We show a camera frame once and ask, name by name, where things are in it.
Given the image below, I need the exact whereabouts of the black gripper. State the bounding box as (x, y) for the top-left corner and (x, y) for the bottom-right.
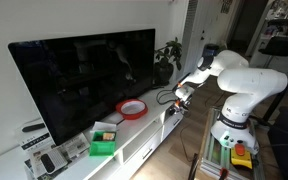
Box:
(169, 99), (192, 117)

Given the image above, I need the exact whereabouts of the short black remote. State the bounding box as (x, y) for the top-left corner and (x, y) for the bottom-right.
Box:
(39, 153), (57, 174)

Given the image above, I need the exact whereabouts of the dark round plant pot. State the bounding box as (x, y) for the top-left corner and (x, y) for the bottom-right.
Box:
(153, 61), (175, 87)

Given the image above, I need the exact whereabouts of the white TV stand cabinet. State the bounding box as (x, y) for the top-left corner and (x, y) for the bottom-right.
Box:
(0, 84), (187, 180)

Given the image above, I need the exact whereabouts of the red rimmed white bowl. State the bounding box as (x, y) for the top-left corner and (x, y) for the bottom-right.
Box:
(115, 98), (149, 121)

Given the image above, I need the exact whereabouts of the green leafy houseplant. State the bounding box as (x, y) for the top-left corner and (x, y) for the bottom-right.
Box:
(153, 36), (183, 72)

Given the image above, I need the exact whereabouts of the aluminium robot cart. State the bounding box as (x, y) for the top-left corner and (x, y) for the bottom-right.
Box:
(197, 106), (265, 180)

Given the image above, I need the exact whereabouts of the small yellow packet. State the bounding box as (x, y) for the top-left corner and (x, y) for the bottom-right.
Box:
(102, 132), (116, 141)

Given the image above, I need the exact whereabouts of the white paper sheet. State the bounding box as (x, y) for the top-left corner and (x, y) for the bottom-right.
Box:
(91, 121), (118, 134)

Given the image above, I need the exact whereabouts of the red black clamp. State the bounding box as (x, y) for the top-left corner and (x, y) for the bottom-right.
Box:
(218, 167), (228, 180)

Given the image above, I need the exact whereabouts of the yellow emergency stop box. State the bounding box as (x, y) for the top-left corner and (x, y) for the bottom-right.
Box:
(230, 143), (254, 170)

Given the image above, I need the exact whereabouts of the green open box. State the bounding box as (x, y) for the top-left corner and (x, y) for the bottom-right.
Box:
(88, 130), (117, 158)

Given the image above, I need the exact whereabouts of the white door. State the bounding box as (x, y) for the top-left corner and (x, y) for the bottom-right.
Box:
(180, 0), (232, 81)

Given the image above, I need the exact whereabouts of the black flat screen TV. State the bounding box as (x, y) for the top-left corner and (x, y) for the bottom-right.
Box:
(7, 28), (157, 147)

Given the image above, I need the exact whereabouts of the printed paper leaflet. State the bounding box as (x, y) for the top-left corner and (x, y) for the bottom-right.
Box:
(55, 132), (91, 159)

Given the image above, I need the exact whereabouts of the black slanted pole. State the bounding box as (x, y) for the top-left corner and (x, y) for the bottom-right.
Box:
(262, 56), (288, 123)

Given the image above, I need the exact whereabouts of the dark bulky seat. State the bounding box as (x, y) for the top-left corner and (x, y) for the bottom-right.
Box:
(267, 106), (288, 180)

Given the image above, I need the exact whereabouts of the black office chair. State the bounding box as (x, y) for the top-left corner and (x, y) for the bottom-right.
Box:
(257, 34), (288, 58)

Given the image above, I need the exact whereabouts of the white flat packaging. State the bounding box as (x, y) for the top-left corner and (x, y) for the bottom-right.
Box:
(28, 148), (68, 178)

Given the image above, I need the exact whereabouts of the white printed carton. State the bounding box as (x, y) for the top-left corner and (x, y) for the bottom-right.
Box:
(15, 118), (57, 151)

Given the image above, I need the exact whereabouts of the black looped cable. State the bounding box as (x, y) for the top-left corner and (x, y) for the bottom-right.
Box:
(155, 87), (178, 106)

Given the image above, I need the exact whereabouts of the thin black floor cable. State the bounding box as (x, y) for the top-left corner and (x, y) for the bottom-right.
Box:
(178, 114), (193, 163)

